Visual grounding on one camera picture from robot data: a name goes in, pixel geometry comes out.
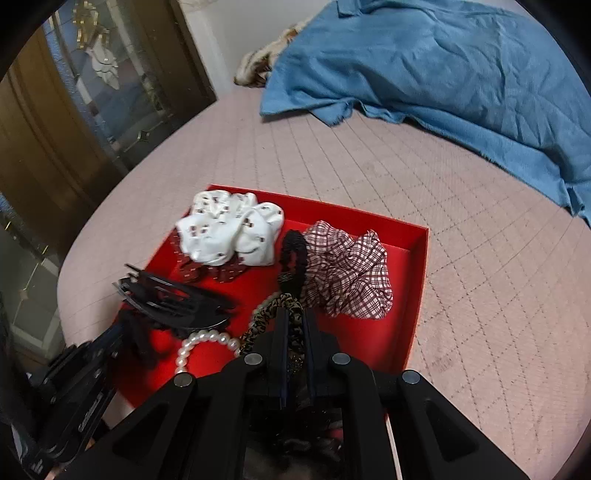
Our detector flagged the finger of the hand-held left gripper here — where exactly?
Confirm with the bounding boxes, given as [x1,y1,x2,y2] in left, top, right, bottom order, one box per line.
[90,318,134,365]

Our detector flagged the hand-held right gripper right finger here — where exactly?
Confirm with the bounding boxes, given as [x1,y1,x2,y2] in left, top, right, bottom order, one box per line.
[301,316,529,480]

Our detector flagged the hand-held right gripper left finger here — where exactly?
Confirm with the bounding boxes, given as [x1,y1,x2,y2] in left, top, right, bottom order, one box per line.
[60,307,289,480]

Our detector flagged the leopard print hair tie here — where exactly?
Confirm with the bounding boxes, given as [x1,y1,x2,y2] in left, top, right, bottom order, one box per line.
[240,292,308,370]

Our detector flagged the red cardboard box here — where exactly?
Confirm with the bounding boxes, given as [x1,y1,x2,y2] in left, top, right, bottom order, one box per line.
[104,185,430,407]

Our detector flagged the large pearl bracelet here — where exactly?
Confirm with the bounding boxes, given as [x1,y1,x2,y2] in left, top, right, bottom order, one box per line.
[174,330,243,377]

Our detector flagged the black ruffled scrunchie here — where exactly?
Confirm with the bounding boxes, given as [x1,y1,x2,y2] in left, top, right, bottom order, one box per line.
[278,230,308,298]

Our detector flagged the white cherry print scrunchie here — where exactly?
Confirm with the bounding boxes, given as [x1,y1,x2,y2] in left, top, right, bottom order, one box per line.
[175,190,284,267]

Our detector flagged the black hair claw clip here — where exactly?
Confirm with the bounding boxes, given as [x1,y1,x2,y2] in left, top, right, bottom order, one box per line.
[112,264,238,333]

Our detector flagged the dark mesh scrunchie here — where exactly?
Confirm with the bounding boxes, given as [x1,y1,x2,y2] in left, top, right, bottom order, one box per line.
[242,401,345,480]

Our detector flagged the red polka dot scrunchie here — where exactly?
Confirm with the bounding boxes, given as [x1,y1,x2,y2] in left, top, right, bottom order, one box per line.
[168,231,250,283]

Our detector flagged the red plaid scrunchie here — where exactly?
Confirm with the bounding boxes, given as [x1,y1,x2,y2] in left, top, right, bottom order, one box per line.
[300,220,394,320]

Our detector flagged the wooden glass wardrobe door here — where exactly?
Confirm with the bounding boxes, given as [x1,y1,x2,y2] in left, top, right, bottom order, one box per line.
[0,0,218,370]

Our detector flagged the pink quilted mattress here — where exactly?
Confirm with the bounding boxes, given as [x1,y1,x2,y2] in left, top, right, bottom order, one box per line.
[58,85,591,480]

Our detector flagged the blue cloth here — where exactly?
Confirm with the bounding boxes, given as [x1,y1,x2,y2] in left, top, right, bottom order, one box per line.
[260,0,591,217]

